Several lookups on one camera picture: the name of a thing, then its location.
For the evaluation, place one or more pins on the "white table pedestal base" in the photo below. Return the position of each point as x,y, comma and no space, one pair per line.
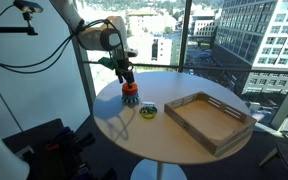
153,170

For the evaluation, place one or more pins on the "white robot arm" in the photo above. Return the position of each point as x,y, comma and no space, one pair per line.
108,34

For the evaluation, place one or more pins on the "ring stacking stand with rings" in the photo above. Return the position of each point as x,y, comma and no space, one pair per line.
130,93

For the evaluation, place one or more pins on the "green wrist camera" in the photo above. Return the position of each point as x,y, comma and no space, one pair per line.
107,62

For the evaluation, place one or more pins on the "wooden tray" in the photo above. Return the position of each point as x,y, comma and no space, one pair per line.
215,125

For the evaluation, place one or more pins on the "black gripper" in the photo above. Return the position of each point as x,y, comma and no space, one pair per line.
122,65

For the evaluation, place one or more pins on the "black perforated board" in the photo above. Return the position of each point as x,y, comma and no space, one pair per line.
30,146

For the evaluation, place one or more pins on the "left blue orange clamp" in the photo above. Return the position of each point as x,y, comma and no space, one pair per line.
68,144

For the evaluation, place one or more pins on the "blue camera on mount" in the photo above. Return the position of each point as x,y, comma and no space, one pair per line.
27,8

